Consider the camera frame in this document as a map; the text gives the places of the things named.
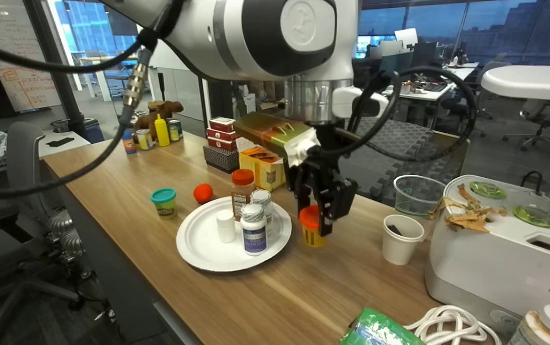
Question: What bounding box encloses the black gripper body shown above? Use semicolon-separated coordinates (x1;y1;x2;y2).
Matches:
284;124;350;191

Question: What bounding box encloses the orange-lid spice bottle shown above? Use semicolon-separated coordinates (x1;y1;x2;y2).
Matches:
233;168;256;218

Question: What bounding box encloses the white blue-label pill bottle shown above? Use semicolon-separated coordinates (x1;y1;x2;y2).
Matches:
240;203;267;253

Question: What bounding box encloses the small plain white bottle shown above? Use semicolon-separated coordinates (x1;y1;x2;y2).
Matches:
217;211;236;243

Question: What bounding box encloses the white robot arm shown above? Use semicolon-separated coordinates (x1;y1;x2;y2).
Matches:
102;0;361;235

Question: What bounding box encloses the white paper plate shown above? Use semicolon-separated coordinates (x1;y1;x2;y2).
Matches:
177;197;294;272

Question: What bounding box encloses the yellow mustard bottle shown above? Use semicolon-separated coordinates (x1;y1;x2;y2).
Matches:
156;115;171;147

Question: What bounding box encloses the open yellow cardboard box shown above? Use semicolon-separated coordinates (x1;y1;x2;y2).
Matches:
240;140;286;191

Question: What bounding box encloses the white paper cup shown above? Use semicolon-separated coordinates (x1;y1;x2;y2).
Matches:
382;214;426;264

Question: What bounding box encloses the clear plastic cup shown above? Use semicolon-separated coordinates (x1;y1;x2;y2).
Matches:
394;174;445;218

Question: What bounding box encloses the lower red box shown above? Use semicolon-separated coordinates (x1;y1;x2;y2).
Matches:
208;138;238;151

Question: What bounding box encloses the top red box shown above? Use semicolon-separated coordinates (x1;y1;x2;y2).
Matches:
210;117;236;132

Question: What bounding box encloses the red toy strawberry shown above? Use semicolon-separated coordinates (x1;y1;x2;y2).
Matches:
194;184;215;203

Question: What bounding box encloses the green teal snack packet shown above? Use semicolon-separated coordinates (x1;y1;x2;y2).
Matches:
340;306;426;345

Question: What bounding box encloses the teal-lid green dough tub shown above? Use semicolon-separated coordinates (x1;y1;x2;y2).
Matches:
152;188;177;216

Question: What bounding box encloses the white appliance with lid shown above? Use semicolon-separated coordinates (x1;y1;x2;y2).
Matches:
426;174;550;337

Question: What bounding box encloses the white-lid jar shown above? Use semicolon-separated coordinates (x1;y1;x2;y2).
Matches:
509;304;550;345

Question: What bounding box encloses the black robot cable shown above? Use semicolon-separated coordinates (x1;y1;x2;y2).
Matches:
325;65;482;165

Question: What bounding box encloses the white coiled cable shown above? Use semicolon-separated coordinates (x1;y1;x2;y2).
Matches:
407;303;505;345

